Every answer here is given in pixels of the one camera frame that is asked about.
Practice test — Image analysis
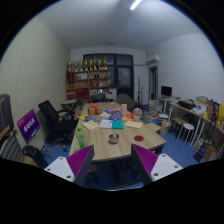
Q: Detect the purple sign board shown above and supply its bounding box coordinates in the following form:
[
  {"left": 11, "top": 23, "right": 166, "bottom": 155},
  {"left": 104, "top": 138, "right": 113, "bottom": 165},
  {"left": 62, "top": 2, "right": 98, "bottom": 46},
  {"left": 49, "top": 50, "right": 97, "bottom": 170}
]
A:
[{"left": 16, "top": 108, "right": 42, "bottom": 144}]

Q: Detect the black framed glass door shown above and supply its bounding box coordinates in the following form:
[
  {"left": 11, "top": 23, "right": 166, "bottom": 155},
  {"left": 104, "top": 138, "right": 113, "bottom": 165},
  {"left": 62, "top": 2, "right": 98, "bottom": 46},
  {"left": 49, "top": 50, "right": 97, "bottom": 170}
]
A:
[{"left": 83, "top": 53, "right": 135, "bottom": 99}]

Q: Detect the flat round red coaster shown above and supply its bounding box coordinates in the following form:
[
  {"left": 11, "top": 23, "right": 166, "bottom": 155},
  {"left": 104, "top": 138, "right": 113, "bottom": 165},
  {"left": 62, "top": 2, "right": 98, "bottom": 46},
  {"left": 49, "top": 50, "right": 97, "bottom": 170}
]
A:
[{"left": 133, "top": 134, "right": 145, "bottom": 143}]

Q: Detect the wooden stool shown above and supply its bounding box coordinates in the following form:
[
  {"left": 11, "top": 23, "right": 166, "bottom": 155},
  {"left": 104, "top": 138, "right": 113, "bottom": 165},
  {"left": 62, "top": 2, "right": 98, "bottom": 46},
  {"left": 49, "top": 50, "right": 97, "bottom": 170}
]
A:
[{"left": 169, "top": 116, "right": 187, "bottom": 139}]

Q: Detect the white pot with flowers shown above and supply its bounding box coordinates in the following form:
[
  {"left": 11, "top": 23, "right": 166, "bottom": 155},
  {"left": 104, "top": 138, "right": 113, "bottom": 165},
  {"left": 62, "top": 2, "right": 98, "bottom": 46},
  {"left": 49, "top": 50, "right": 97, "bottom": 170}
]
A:
[{"left": 132, "top": 107, "right": 143, "bottom": 122}]

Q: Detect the black office chair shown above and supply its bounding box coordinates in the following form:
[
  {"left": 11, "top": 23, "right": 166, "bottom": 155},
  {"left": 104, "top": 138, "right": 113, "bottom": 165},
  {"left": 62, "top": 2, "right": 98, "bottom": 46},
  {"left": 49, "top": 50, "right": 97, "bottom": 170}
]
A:
[{"left": 37, "top": 99, "right": 79, "bottom": 148}]

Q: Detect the white air conditioner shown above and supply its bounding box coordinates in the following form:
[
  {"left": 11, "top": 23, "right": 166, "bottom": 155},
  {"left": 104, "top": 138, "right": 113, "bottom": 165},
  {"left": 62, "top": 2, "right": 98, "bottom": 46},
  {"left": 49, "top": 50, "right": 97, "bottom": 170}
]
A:
[{"left": 146, "top": 54, "right": 161, "bottom": 65}]

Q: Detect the black computer monitor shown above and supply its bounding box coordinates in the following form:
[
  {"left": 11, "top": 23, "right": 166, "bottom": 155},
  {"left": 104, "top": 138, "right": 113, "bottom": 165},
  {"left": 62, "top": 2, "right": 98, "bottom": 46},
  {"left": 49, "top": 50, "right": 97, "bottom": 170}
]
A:
[{"left": 160, "top": 85, "right": 173, "bottom": 98}]

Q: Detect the white round stool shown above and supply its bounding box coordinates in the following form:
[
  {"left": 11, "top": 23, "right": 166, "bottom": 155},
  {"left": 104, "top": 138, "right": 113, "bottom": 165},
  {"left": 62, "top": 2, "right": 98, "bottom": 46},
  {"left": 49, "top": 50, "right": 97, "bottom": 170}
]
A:
[{"left": 176, "top": 122, "right": 195, "bottom": 146}]

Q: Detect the long wooden side desk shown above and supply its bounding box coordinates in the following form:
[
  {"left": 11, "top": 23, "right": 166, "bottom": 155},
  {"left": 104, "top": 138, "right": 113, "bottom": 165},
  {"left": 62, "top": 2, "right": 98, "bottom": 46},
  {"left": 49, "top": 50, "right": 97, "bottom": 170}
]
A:
[{"left": 169, "top": 103, "right": 224, "bottom": 148}]

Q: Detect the wooden shelf unit with trophies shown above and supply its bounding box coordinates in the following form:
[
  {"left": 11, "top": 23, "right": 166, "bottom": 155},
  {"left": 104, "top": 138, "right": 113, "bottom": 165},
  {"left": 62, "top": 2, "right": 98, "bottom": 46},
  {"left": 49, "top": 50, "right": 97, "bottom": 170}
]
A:
[{"left": 65, "top": 56, "right": 110, "bottom": 101}]

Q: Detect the yellow gift box red ribbon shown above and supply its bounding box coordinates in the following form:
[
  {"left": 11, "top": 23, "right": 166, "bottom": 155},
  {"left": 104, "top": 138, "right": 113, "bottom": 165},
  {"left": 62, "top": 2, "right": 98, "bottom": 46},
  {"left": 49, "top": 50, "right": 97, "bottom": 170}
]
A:
[{"left": 87, "top": 103, "right": 104, "bottom": 117}]

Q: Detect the small round white table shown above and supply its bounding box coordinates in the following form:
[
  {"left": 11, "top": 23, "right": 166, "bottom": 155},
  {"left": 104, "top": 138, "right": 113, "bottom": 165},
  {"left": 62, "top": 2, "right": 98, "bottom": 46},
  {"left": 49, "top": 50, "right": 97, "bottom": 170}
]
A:
[{"left": 61, "top": 99, "right": 78, "bottom": 111}]

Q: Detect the ceiling tube light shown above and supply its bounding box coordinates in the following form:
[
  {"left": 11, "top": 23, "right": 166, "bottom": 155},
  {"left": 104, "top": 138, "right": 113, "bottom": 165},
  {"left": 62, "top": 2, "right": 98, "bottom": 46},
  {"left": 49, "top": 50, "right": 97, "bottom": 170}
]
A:
[{"left": 129, "top": 0, "right": 143, "bottom": 11}]

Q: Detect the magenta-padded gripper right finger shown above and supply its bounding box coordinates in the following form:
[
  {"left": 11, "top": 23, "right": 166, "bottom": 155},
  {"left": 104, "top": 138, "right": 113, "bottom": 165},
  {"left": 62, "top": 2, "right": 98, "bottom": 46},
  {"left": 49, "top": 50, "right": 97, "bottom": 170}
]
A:
[{"left": 130, "top": 143, "right": 184, "bottom": 186}]

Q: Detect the white book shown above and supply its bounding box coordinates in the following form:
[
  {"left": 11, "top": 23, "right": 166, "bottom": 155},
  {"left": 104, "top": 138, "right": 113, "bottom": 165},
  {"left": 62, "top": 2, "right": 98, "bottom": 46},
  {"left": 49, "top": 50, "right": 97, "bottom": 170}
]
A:
[{"left": 98, "top": 119, "right": 114, "bottom": 129}]

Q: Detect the stainless steel cup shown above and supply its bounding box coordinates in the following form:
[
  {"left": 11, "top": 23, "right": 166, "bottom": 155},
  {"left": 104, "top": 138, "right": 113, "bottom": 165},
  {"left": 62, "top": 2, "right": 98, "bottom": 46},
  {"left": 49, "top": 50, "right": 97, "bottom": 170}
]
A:
[{"left": 108, "top": 133, "right": 120, "bottom": 145}]

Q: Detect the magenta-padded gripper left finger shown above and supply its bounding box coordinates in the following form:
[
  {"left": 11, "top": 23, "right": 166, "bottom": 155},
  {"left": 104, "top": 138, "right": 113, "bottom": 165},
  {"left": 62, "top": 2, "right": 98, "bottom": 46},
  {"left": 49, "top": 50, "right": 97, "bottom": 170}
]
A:
[{"left": 44, "top": 144, "right": 96, "bottom": 188}]

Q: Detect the green drink bottle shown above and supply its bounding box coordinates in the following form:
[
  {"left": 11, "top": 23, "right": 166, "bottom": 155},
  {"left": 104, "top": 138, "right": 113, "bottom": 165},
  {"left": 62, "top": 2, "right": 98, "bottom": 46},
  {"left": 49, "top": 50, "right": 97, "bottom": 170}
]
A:
[{"left": 75, "top": 125, "right": 89, "bottom": 150}]

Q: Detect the teal book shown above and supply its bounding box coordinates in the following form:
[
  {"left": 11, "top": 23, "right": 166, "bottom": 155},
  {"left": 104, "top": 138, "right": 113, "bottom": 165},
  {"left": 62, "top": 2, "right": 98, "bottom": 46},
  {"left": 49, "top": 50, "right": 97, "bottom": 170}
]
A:
[{"left": 111, "top": 119, "right": 125, "bottom": 130}]

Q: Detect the black swivel chair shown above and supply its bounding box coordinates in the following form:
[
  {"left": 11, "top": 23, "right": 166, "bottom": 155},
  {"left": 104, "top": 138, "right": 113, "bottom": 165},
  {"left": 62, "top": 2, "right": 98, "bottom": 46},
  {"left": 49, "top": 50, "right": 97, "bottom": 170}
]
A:
[{"left": 22, "top": 144, "right": 49, "bottom": 169}]

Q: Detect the blue printed box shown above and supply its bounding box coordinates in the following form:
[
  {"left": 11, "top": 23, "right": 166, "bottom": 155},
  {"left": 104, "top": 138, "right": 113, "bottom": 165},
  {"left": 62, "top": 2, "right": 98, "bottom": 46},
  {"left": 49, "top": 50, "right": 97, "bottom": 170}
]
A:
[{"left": 108, "top": 113, "right": 124, "bottom": 121}]

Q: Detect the pale yellow envelope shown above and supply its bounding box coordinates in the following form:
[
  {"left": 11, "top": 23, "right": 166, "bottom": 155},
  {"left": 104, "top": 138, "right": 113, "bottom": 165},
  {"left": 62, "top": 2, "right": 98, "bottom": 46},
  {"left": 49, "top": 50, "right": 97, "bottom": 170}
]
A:
[{"left": 124, "top": 120, "right": 144, "bottom": 130}]

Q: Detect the orange book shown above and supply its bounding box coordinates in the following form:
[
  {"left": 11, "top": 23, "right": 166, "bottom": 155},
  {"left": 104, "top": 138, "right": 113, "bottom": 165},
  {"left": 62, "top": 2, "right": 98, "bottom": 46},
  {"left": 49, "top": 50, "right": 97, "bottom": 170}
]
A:
[{"left": 121, "top": 113, "right": 135, "bottom": 121}]

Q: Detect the beige book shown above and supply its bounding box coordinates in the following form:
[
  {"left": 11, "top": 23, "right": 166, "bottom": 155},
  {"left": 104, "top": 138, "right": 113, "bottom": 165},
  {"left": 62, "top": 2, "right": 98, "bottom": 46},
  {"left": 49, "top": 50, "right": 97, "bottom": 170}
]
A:
[{"left": 81, "top": 120, "right": 100, "bottom": 131}]

